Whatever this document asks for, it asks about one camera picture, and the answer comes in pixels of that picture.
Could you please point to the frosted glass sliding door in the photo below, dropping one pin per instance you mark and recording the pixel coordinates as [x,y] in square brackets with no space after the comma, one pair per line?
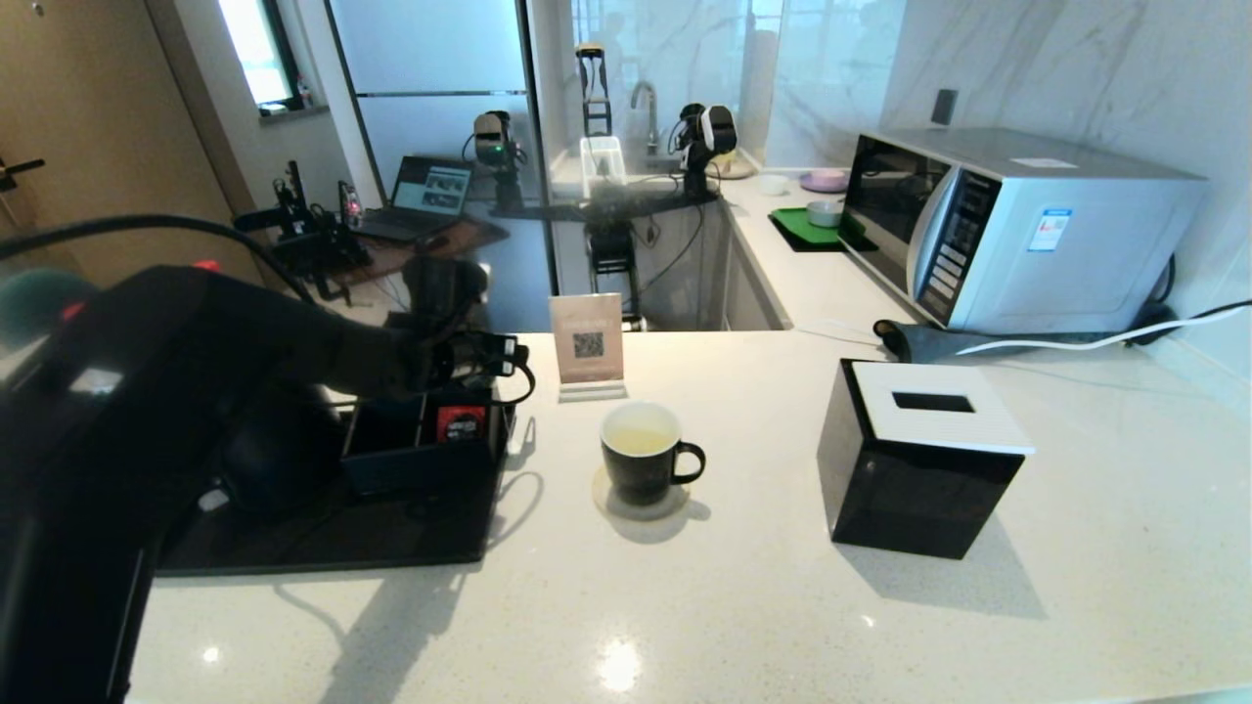
[430,59]

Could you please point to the black tissue box white lid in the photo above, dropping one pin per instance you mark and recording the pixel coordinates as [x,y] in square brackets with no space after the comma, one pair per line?
[910,499]

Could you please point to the black metal rack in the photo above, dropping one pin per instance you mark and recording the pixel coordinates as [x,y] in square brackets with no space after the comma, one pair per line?
[613,258]

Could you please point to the silver microwave oven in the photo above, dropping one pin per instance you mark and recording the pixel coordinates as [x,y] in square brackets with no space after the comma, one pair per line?
[1076,244]

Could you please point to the round white coaster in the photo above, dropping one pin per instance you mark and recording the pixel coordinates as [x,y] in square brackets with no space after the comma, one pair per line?
[641,514]

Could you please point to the purple plate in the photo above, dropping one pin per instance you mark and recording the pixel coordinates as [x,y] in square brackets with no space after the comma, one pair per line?
[825,181]

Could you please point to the metal sink faucet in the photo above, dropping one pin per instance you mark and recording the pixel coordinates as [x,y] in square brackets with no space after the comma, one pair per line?
[649,107]

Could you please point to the green tray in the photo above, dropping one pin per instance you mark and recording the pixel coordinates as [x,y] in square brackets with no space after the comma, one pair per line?
[797,229]

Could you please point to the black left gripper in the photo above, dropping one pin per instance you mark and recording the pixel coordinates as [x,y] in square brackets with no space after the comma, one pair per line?
[474,360]

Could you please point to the open black laptop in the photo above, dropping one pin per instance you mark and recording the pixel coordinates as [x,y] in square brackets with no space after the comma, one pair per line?
[430,190]

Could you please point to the red Nescafe sachet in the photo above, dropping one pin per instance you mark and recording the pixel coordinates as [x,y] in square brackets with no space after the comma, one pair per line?
[462,423]

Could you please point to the small white cup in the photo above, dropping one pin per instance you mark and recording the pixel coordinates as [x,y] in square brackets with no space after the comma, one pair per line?
[773,185]

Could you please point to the grey device green light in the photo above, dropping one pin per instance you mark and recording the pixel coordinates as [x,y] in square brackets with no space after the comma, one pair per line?
[494,136]

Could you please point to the black electric kettle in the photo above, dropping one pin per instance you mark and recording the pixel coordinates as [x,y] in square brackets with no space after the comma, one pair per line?
[284,460]

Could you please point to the black framed window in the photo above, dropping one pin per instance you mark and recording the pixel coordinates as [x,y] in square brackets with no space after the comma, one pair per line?
[249,49]

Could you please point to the black and white device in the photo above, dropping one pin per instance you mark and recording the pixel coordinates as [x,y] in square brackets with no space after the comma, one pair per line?
[709,136]

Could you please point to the black upright stand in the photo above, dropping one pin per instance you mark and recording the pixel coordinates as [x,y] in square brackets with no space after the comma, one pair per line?
[594,107]

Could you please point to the green chair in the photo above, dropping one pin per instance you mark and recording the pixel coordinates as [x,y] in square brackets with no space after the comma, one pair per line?
[34,298]

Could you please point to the QR code sign stand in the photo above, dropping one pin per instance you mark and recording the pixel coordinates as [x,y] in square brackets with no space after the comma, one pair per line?
[587,337]

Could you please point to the dark slate cloth bundle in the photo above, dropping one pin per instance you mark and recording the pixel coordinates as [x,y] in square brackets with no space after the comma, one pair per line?
[919,342]

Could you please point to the dark grey wall socket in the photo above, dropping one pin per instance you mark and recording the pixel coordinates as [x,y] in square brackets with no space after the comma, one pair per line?
[944,108]

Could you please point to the small grey bowl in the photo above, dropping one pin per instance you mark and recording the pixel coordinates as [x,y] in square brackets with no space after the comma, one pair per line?
[825,214]

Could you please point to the black compartment organizer box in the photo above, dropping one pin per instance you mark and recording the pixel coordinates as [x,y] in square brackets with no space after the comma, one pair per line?
[411,469]

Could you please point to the brown wooden door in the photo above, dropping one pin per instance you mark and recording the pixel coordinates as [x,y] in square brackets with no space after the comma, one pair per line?
[98,98]

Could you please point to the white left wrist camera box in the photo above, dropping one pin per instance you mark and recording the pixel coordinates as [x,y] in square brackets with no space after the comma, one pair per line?
[445,288]

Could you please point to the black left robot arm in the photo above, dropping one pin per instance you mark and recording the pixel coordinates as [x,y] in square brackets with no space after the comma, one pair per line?
[147,391]

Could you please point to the black mug white inside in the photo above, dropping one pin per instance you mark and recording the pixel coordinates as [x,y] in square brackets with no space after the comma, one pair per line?
[641,474]

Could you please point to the black rectangular serving tray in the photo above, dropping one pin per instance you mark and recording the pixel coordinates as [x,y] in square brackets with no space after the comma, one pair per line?
[391,538]

